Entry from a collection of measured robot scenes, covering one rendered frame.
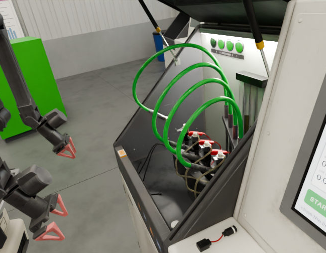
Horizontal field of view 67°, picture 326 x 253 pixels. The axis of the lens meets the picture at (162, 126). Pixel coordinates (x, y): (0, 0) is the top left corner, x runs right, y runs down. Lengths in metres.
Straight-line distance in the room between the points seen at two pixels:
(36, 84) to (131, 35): 4.26
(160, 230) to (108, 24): 6.98
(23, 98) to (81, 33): 6.30
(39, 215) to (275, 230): 0.63
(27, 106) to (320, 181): 1.00
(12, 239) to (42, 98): 3.05
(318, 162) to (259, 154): 0.16
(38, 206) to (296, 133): 0.70
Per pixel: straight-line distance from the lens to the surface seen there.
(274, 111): 0.64
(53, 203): 0.85
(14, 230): 1.29
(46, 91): 4.10
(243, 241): 0.77
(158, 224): 0.85
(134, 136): 1.28
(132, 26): 7.73
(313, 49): 0.59
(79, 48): 7.32
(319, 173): 0.58
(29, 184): 0.77
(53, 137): 1.17
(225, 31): 1.08
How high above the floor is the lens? 1.59
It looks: 27 degrees down
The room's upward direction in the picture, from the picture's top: 8 degrees counter-clockwise
